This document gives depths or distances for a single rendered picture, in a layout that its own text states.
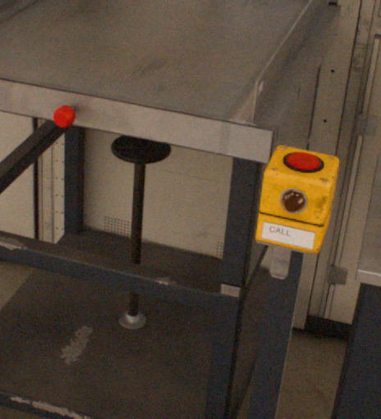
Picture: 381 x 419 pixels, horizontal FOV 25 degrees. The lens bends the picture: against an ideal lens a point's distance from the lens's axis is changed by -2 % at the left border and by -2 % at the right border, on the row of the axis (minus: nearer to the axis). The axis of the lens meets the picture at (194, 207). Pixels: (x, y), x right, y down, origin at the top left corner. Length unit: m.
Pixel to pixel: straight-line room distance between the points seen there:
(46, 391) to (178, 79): 0.71
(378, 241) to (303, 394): 0.91
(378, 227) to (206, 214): 0.95
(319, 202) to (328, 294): 1.16
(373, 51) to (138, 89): 0.69
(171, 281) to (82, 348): 0.46
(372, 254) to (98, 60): 0.57
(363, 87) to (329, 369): 0.69
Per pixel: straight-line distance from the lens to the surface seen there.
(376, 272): 1.15
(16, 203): 2.33
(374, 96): 1.91
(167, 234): 2.21
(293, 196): 1.01
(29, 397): 1.76
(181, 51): 1.51
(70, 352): 1.86
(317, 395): 2.08
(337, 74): 1.93
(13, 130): 2.23
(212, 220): 2.15
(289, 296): 1.12
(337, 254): 2.10
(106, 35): 1.57
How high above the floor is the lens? 1.36
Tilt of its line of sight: 30 degrees down
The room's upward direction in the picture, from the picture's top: 5 degrees clockwise
